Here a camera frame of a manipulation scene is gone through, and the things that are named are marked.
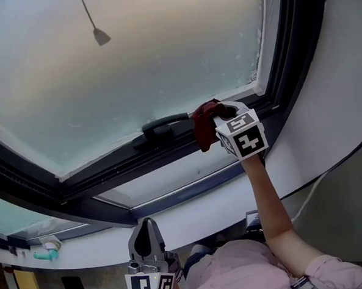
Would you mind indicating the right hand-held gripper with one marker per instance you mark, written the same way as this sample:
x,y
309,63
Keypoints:
x,y
244,134

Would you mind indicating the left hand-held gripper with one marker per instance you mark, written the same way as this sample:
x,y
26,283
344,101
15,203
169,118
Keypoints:
x,y
146,283

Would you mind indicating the red wiping cloth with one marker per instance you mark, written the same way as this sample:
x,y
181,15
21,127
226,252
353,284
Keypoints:
x,y
205,124

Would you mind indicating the person's right forearm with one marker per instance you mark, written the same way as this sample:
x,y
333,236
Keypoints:
x,y
273,211

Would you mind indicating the person's dark trousers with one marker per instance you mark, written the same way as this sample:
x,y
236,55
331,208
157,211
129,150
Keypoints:
x,y
197,253

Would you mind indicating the person's right shoe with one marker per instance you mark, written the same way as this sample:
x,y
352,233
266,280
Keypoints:
x,y
220,238

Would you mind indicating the person's pink shirt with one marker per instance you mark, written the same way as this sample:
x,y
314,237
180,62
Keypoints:
x,y
237,271

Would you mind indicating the white tape roll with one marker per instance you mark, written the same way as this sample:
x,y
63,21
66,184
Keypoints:
x,y
52,245

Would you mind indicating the teal plastic tool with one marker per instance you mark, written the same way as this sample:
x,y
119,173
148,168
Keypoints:
x,y
45,256

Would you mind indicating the small black display device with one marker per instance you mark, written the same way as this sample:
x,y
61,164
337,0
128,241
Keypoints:
x,y
253,220

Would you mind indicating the openable frosted window sash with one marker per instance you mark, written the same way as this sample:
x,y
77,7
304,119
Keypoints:
x,y
118,68

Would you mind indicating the large fixed frosted window pane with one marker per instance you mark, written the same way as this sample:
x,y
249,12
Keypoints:
x,y
20,214

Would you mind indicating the small dark window latch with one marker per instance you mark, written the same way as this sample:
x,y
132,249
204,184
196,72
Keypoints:
x,y
12,250

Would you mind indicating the white partition panel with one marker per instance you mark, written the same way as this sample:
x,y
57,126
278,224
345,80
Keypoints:
x,y
344,207

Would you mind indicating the dark grey window frame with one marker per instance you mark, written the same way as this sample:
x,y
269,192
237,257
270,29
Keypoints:
x,y
33,180

